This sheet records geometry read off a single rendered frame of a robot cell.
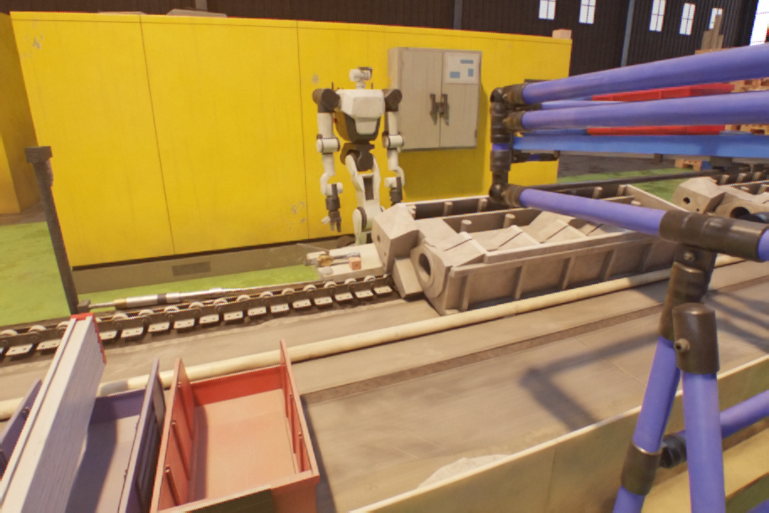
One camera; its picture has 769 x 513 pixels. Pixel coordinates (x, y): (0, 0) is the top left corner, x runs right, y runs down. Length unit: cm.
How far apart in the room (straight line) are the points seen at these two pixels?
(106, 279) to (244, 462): 284
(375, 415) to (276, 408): 19
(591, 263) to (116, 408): 126
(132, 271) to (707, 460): 335
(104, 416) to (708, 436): 90
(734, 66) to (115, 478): 96
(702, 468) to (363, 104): 225
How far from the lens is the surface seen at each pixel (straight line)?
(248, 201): 327
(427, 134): 332
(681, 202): 229
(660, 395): 55
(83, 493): 88
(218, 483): 80
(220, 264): 342
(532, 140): 151
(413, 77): 325
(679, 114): 48
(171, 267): 344
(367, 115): 249
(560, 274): 134
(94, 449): 95
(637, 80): 51
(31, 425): 78
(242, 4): 1257
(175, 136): 321
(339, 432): 84
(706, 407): 48
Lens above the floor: 134
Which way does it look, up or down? 17 degrees down
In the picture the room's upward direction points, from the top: straight up
